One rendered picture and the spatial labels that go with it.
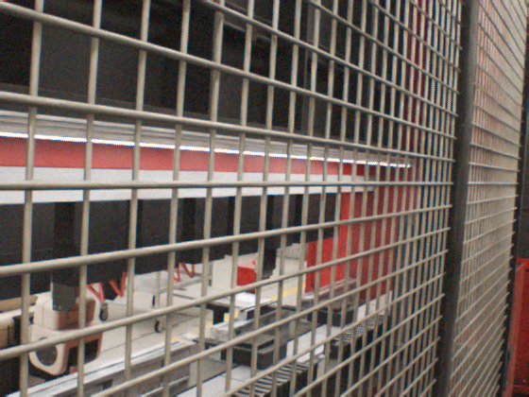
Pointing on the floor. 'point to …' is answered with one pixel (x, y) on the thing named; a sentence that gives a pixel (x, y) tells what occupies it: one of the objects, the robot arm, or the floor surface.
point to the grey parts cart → (148, 284)
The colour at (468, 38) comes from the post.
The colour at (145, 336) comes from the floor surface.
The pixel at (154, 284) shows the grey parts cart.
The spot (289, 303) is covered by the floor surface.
